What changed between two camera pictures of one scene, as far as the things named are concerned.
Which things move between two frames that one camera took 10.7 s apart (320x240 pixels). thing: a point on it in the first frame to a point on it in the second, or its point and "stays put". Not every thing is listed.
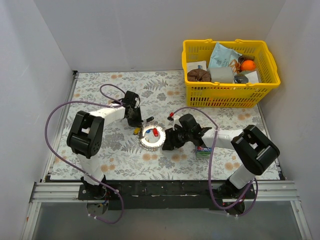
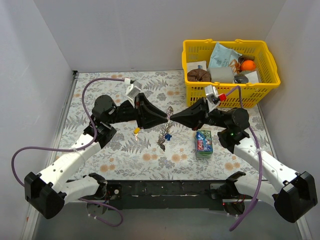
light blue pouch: x=221 y=56 stays put
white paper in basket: x=194 y=65 stays put
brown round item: x=198 y=75 stays put
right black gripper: x=173 y=136 to x=205 y=113
